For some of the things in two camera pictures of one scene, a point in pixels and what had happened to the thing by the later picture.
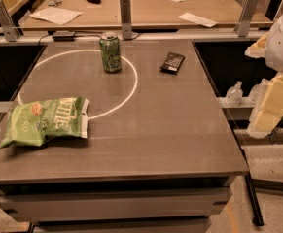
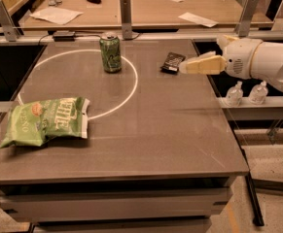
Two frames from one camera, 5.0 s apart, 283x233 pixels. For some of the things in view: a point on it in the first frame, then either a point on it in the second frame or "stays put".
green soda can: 111,51 stays put
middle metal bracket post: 125,18 stays put
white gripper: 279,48 -> 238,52
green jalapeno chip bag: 32,122 stays put
